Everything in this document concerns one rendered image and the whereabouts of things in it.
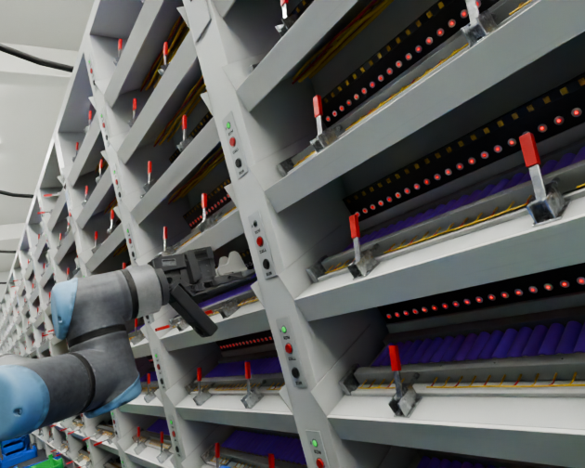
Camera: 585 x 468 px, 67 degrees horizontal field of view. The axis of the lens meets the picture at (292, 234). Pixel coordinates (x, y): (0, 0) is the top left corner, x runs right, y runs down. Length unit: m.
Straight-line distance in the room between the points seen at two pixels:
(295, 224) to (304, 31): 0.32
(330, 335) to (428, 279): 0.28
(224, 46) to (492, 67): 0.53
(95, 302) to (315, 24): 0.54
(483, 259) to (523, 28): 0.23
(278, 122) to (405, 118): 0.36
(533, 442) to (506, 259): 0.19
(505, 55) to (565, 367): 0.34
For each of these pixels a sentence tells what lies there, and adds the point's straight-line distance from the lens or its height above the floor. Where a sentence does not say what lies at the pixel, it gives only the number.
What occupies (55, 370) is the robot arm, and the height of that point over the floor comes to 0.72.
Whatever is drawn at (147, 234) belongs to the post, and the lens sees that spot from 1.44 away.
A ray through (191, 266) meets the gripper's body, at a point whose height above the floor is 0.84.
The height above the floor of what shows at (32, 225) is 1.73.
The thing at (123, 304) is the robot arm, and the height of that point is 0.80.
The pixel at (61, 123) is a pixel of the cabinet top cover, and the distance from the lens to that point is 2.23.
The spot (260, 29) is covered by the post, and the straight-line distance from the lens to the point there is 0.99.
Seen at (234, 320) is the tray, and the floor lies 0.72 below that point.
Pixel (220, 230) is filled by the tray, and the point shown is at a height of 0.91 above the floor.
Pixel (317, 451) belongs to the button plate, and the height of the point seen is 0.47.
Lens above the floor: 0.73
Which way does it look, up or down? 8 degrees up
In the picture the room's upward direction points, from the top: 16 degrees counter-clockwise
